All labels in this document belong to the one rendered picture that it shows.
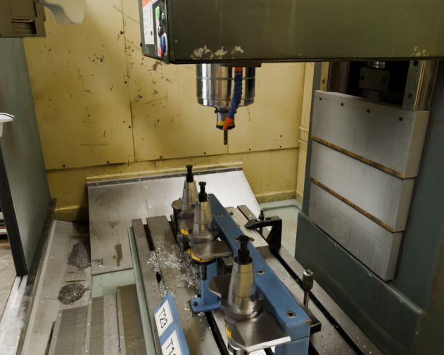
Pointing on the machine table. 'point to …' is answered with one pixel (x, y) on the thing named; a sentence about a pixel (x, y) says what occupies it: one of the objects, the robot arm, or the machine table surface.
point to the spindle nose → (222, 85)
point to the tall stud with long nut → (307, 285)
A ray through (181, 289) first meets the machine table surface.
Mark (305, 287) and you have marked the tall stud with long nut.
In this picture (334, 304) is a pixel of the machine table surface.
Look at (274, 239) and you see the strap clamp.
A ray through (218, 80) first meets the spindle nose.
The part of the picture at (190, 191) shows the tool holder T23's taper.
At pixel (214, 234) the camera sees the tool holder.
